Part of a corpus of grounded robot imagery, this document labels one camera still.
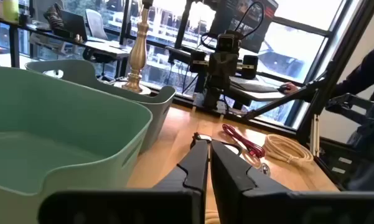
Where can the brass turned lamp stand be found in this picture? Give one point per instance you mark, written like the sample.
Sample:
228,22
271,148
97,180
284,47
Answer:
138,53

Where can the black keyboard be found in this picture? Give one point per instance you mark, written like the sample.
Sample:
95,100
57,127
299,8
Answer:
258,87

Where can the dark office desk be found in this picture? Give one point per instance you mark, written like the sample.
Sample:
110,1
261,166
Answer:
109,49

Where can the black diagonal frame brace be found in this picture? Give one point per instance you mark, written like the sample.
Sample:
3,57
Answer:
283,101

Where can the black chair armrest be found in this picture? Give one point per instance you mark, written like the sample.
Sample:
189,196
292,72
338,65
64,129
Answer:
345,102

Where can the white round tabletop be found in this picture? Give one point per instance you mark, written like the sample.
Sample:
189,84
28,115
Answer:
147,90

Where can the person's hand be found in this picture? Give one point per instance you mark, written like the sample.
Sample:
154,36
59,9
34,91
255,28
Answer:
292,88

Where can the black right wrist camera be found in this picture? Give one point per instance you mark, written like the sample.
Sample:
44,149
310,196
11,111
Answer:
228,42

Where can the dull grey-teal plastic bin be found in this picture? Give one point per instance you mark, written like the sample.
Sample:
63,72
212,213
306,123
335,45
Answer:
81,73

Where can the black computer monitor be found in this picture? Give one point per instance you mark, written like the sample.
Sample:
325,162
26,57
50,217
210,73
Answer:
255,43

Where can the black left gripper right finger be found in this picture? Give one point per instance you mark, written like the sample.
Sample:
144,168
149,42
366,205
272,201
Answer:
252,199

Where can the person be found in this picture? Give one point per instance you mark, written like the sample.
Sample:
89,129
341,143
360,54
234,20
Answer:
367,71

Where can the white office desk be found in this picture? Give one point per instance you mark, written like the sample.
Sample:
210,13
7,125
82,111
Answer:
261,96

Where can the grey office chair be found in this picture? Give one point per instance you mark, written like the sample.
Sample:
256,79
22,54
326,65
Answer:
96,23

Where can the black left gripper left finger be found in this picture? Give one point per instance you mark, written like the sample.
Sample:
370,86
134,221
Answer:
180,199

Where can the silver corner bracket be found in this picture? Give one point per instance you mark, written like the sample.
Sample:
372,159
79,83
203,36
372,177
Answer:
314,137

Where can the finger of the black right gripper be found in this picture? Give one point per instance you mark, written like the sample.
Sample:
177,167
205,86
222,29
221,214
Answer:
216,74
231,74

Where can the black table edge rail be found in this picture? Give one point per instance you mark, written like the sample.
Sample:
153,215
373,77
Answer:
326,161

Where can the black laptop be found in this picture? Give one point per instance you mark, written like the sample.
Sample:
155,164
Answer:
74,25

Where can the bright teal plastic bin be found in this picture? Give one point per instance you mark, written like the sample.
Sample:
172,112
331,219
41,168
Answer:
65,124

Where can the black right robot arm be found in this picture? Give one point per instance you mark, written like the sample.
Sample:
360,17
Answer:
211,98

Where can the black computer mouse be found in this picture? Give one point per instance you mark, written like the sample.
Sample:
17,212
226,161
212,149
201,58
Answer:
281,89

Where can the black aluminium frame post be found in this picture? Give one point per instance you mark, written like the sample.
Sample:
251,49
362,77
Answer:
339,62

